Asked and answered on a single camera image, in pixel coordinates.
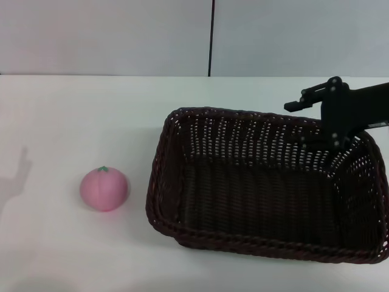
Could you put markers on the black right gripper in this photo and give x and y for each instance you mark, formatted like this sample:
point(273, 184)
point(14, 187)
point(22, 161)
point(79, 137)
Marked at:
point(349, 109)

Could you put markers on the dark brown woven basket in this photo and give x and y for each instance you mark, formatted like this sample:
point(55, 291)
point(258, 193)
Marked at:
point(258, 197)

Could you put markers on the pink toy peach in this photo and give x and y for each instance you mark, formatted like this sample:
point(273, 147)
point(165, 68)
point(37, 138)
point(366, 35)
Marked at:
point(103, 191)

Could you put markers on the black vertical wall strip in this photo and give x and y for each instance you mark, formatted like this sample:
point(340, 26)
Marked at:
point(211, 36)

